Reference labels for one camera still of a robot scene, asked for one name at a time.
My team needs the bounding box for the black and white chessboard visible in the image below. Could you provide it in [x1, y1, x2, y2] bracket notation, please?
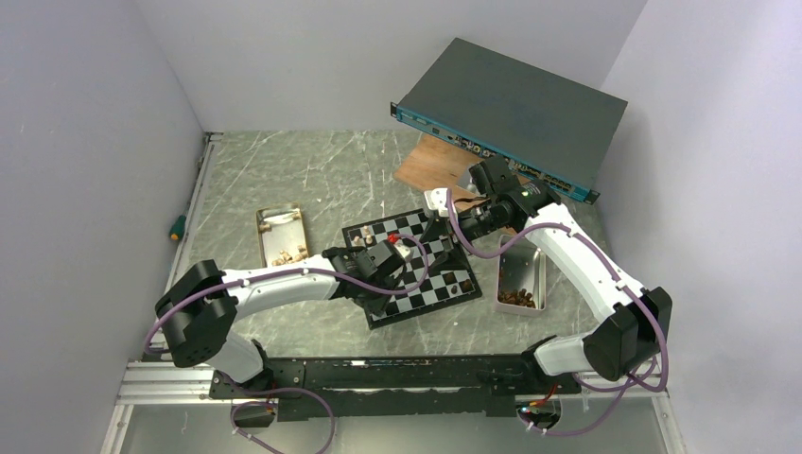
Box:
[341, 209, 482, 329]

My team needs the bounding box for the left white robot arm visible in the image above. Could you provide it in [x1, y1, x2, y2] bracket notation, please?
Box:
[152, 240, 412, 397]

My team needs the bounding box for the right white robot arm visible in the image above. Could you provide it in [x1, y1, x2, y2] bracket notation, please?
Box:
[424, 156, 672, 393]

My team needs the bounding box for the white tray with dark pieces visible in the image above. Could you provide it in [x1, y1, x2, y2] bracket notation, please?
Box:
[492, 236, 546, 317]

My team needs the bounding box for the gold tin tray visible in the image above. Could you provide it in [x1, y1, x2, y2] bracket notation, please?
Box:
[255, 202, 309, 268]

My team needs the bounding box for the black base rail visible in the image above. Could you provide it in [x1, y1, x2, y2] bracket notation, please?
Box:
[209, 354, 581, 422]

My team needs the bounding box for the orange green screwdriver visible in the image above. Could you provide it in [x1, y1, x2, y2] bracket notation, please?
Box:
[168, 215, 187, 241]

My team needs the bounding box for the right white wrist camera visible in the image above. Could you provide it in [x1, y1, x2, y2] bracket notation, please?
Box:
[424, 187, 449, 218]

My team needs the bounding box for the dark grey network switch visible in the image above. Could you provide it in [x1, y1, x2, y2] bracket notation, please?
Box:
[390, 38, 628, 204]

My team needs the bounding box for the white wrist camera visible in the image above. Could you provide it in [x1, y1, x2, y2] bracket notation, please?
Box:
[387, 234, 413, 263]
[424, 187, 449, 218]

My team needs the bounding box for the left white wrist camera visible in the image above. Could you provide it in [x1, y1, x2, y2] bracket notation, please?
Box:
[387, 234, 413, 263]

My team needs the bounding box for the wooden board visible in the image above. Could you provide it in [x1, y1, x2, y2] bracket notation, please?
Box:
[393, 135, 483, 211]

